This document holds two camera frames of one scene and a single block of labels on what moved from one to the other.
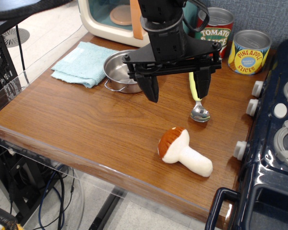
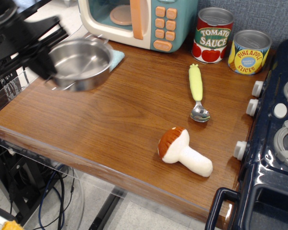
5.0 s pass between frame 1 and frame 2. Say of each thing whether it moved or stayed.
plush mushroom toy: stayed
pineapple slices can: stayed
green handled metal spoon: stayed
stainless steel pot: moved
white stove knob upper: stayed
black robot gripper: moved
